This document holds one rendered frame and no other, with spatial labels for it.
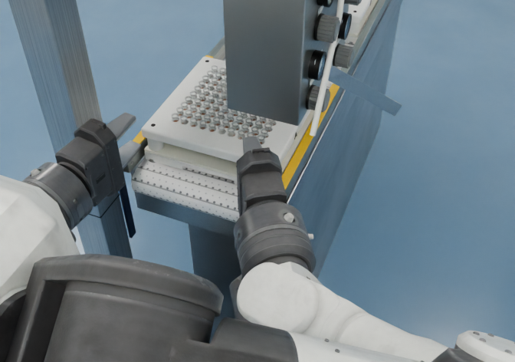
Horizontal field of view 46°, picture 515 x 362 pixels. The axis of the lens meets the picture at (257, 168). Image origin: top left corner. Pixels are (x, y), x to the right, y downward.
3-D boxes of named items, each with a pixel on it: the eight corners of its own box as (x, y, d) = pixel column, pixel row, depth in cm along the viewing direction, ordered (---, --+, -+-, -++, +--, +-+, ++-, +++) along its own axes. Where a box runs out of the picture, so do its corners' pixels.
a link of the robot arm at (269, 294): (254, 252, 66) (344, 294, 56) (300, 284, 71) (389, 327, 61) (223, 305, 65) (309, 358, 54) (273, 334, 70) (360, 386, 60)
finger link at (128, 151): (127, 139, 91) (100, 162, 87) (144, 146, 90) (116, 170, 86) (129, 146, 92) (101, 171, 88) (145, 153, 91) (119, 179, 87)
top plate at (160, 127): (203, 64, 120) (203, 54, 118) (322, 90, 113) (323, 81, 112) (141, 137, 103) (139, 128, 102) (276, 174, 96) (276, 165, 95)
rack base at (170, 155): (205, 84, 123) (205, 74, 122) (320, 112, 117) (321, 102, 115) (145, 159, 107) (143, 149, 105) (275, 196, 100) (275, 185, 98)
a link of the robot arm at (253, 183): (221, 152, 76) (235, 222, 67) (296, 143, 77) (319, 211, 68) (225, 219, 84) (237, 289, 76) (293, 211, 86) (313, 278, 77)
